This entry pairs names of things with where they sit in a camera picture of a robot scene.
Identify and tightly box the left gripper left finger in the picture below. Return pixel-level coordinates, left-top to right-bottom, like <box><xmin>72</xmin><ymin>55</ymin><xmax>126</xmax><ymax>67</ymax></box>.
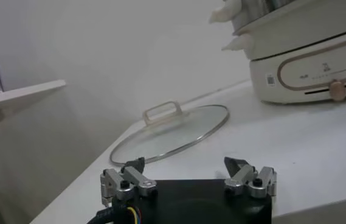
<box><xmin>100</xmin><ymin>156</ymin><xmax>159</xmax><ymax>208</ymax></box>

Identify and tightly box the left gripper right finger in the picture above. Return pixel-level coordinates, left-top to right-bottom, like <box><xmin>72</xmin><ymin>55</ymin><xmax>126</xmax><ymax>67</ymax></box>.
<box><xmin>223</xmin><ymin>156</ymin><xmax>277</xmax><ymax>199</ymax></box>

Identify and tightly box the round glass pot lid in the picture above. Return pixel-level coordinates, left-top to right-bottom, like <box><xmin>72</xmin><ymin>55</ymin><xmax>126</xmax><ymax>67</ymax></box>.
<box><xmin>109</xmin><ymin>100</ymin><xmax>230</xmax><ymax>167</ymax></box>

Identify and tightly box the cream electric cooker base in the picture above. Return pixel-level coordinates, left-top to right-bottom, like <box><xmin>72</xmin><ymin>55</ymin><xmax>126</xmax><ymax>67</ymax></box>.
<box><xmin>221</xmin><ymin>0</ymin><xmax>346</xmax><ymax>105</ymax></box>

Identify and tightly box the rose gold cooker knob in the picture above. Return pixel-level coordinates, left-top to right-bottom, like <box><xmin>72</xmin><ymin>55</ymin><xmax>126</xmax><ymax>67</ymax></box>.
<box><xmin>329</xmin><ymin>79</ymin><xmax>346</xmax><ymax>102</ymax></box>

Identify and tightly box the white side table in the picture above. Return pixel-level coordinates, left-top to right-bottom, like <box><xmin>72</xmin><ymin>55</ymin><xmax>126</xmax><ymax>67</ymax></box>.
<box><xmin>0</xmin><ymin>79</ymin><xmax>67</xmax><ymax>133</ymax></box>

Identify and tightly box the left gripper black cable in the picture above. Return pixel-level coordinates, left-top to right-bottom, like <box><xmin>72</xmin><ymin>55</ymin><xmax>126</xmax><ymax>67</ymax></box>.
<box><xmin>86</xmin><ymin>203</ymin><xmax>143</xmax><ymax>224</ymax></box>

